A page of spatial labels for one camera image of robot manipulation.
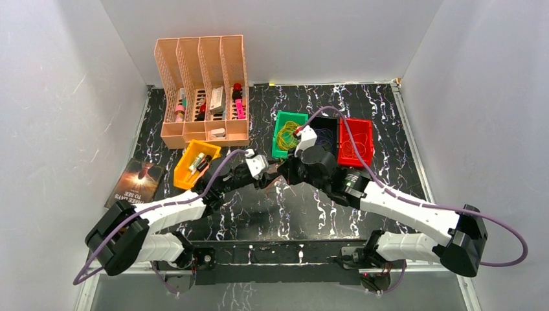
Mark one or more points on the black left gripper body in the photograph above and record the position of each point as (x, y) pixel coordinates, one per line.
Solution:
(266, 179)

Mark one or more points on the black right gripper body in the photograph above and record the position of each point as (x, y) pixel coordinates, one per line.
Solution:
(297, 173)

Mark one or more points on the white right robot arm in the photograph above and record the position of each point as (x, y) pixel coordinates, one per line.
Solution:
(454, 240)

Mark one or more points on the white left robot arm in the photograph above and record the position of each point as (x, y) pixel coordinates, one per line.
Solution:
(130, 233)

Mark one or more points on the black cylinder marker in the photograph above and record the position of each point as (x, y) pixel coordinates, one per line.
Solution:
(204, 163)

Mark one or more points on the black plastic bin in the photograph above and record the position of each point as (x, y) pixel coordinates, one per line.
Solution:
(327, 130)

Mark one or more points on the white stapler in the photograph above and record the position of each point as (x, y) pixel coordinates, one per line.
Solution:
(218, 133)

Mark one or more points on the white glue stick tube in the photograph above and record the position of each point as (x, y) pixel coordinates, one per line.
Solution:
(192, 167)

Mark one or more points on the green plastic bin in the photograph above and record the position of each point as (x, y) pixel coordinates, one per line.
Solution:
(283, 136)

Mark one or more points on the yellow plastic bin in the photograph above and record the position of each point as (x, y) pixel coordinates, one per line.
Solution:
(186, 171)

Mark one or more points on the red plastic bin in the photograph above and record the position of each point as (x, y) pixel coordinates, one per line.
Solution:
(355, 133)

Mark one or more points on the pink highlighter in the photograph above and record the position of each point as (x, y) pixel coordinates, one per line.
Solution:
(239, 108)

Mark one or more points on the white box in organizer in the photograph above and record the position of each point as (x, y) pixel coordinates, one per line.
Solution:
(217, 100)

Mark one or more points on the red black stamp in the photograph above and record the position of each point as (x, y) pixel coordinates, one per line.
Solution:
(237, 92)

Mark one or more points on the peach desk file organizer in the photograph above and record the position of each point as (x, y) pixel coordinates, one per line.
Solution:
(190, 68)

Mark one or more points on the dark illustrated book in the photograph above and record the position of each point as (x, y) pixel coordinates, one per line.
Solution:
(137, 183)

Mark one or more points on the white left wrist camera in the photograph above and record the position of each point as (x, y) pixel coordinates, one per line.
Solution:
(257, 163)

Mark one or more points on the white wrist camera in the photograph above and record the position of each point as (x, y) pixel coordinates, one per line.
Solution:
(257, 163)
(306, 138)

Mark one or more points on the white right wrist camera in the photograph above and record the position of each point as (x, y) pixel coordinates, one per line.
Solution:
(306, 138)

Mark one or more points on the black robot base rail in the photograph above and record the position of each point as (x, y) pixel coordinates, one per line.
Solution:
(344, 262)

